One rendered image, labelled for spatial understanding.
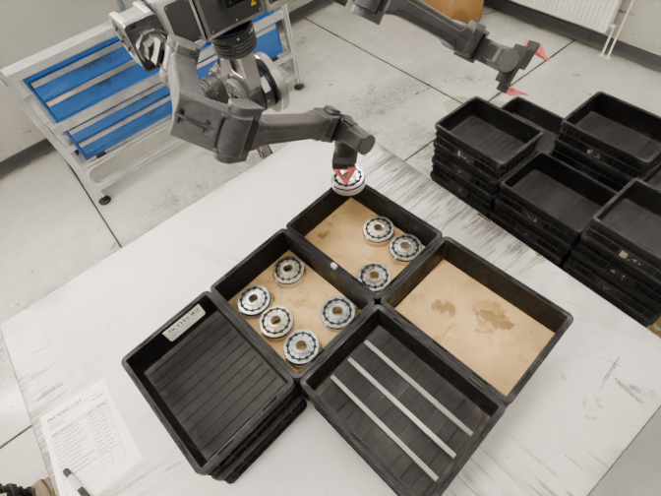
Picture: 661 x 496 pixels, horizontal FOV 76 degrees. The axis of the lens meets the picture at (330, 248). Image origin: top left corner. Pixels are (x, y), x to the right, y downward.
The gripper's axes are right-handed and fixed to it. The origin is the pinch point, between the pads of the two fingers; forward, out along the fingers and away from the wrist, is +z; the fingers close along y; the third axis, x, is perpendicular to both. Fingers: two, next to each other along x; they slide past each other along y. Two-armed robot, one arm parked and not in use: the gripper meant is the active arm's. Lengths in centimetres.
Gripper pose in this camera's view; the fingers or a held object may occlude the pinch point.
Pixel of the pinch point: (346, 174)
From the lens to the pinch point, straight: 130.1
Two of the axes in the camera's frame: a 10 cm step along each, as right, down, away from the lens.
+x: -9.8, -0.7, 1.6
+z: 0.9, 5.9, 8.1
